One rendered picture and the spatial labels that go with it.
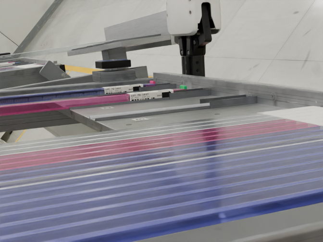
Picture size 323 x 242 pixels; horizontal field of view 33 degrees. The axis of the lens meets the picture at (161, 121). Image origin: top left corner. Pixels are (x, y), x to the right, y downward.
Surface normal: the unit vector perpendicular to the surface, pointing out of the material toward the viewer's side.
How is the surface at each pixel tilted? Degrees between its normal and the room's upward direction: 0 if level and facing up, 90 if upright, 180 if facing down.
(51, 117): 90
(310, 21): 0
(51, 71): 90
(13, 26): 90
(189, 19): 46
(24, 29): 90
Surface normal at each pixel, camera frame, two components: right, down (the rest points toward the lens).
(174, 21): -0.91, 0.22
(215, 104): 0.39, 0.12
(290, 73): -0.72, -0.58
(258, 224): -0.05, -0.99
